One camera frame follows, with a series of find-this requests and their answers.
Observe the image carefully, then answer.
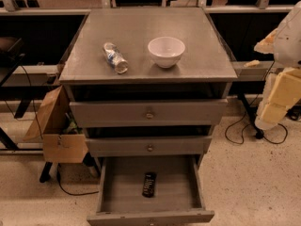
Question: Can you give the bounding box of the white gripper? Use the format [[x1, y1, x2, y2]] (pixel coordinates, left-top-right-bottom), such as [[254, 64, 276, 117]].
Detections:
[[254, 29, 301, 130]]

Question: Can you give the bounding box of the black rxbar chocolate bar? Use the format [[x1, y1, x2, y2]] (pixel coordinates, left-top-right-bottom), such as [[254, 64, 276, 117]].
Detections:
[[142, 172, 157, 198]]

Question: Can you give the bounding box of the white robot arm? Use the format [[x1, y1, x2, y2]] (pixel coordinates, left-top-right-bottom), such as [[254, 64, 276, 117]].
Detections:
[[254, 2, 301, 130]]

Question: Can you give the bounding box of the grey top drawer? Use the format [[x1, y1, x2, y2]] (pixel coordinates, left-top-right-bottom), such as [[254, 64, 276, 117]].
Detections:
[[70, 99, 228, 128]]

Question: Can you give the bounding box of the grey drawer cabinet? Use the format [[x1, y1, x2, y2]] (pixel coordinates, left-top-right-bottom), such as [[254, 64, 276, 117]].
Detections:
[[58, 7, 239, 171]]

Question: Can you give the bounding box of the grey middle drawer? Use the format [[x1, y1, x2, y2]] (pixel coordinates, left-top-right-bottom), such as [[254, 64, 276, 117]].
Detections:
[[86, 136, 212, 157]]

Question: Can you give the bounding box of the grey open bottom drawer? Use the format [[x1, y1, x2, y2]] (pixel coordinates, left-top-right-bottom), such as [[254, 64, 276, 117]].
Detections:
[[87, 155, 214, 226]]

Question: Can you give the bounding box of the black table leg right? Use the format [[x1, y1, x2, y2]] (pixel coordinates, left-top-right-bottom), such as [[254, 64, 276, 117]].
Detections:
[[238, 92, 264, 139]]

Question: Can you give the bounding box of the white ceramic bowl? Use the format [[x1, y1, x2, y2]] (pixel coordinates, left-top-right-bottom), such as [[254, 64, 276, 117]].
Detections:
[[148, 37, 185, 68]]

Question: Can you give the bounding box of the clear plastic water bottle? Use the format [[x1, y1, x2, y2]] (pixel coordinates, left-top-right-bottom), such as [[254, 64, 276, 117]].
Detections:
[[103, 42, 128, 74]]

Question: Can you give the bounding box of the brown cardboard box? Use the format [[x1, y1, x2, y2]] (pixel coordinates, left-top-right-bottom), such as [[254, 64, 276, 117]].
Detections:
[[24, 86, 88, 163]]

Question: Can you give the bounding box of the yellow foam piece on rail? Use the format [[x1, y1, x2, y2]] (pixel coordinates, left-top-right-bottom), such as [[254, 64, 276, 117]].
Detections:
[[244, 59, 260, 68]]

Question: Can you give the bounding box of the black floor cable left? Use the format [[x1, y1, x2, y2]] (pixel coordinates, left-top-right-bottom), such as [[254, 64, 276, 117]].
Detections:
[[55, 163, 100, 197]]

